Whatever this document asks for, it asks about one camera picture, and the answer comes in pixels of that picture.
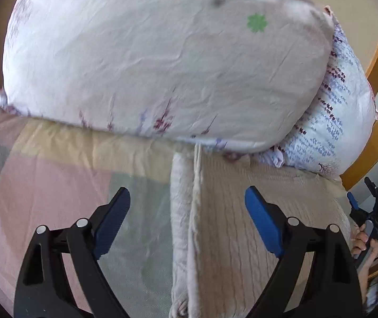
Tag beige cable-knit sweater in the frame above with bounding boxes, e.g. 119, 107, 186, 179
170, 146, 351, 317

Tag pastel patchwork bed quilt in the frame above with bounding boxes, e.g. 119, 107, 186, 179
0, 109, 188, 317

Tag white purple floral pillow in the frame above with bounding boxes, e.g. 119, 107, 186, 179
254, 19, 378, 177

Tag person right hand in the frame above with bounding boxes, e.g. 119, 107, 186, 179
351, 224, 378, 304

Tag pink floral pillow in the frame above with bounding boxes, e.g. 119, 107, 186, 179
0, 0, 334, 153

